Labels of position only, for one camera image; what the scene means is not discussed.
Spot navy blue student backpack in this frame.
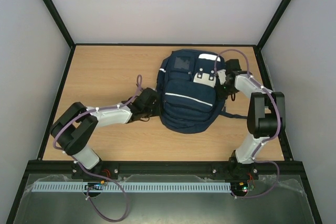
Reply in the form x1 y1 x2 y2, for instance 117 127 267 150
156 49 247 134

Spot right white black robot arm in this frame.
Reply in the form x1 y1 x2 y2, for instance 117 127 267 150
216 59 286 179

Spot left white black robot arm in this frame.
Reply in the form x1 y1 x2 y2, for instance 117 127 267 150
50 88 160 170

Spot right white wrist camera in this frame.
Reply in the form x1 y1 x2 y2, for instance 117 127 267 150
216 69 226 85

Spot light blue slotted cable duct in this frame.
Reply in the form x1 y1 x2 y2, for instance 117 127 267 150
31 182 231 193

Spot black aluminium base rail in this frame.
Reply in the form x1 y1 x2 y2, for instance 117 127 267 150
24 159 307 180

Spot black frame post right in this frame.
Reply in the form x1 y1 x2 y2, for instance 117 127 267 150
256 0 292 51

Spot black frame post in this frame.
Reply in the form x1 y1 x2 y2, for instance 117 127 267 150
42 0 75 48
256 0 292 51

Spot black frame post left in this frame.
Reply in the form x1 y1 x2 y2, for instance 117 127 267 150
42 0 75 48

